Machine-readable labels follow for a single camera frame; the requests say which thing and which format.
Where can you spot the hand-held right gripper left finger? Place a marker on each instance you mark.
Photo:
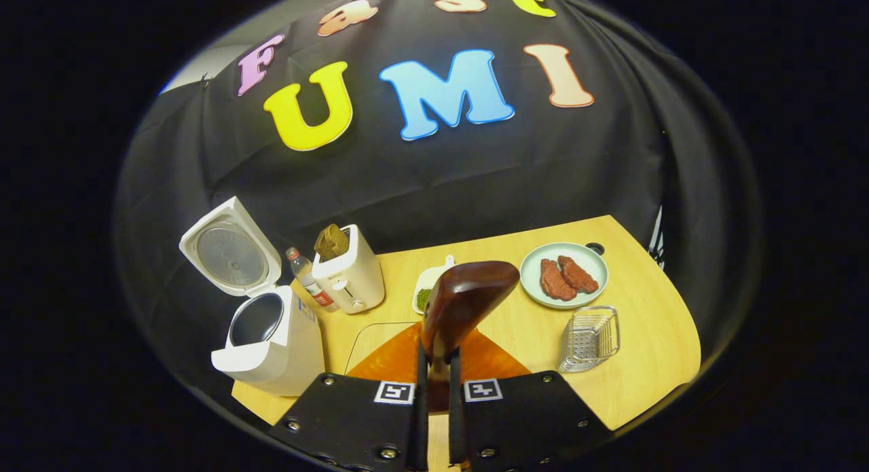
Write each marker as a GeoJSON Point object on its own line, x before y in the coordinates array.
{"type": "Point", "coordinates": [353, 418]}

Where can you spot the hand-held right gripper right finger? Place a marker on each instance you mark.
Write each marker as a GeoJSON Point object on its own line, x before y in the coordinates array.
{"type": "Point", "coordinates": [523, 418]}

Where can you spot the white rice cooker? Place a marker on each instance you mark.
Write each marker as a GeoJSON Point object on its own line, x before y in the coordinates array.
{"type": "Point", "coordinates": [271, 343]}

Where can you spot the dark wooden spoon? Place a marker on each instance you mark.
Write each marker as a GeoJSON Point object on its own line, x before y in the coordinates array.
{"type": "Point", "coordinates": [468, 295]}

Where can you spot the white toaster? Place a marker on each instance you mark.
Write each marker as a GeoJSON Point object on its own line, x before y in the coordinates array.
{"type": "Point", "coordinates": [353, 278]}

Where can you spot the red meat piece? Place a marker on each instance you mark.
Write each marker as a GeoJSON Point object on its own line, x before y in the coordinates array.
{"type": "Point", "coordinates": [555, 282]}
{"type": "Point", "coordinates": [578, 274]}

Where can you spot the clear plastic bottle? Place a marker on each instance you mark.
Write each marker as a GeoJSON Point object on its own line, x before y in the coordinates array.
{"type": "Point", "coordinates": [309, 278]}

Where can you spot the white divided grain dish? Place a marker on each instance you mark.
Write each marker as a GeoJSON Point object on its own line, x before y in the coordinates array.
{"type": "Point", "coordinates": [428, 288]}

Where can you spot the pale green plate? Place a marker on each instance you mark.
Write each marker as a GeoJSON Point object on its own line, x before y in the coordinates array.
{"type": "Point", "coordinates": [590, 258]}

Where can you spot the brown bread slice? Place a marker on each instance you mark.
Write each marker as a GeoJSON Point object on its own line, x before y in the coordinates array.
{"type": "Point", "coordinates": [339, 236]}
{"type": "Point", "coordinates": [324, 246]}

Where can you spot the white stand leg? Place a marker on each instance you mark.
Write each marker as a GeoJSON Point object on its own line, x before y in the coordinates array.
{"type": "Point", "coordinates": [656, 241]}

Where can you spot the black cloth clip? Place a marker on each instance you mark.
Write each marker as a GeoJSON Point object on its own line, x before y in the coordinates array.
{"type": "Point", "coordinates": [204, 82]}

